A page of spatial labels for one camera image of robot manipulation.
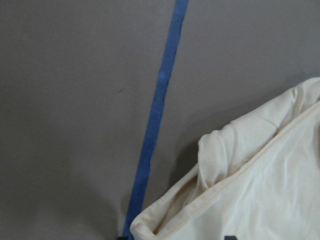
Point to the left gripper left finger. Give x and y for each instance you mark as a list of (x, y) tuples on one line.
[(123, 238)]

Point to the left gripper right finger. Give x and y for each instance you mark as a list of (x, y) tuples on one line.
[(230, 237)]

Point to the cream long-sleeve printed shirt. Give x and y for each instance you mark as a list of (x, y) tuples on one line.
[(258, 178)]

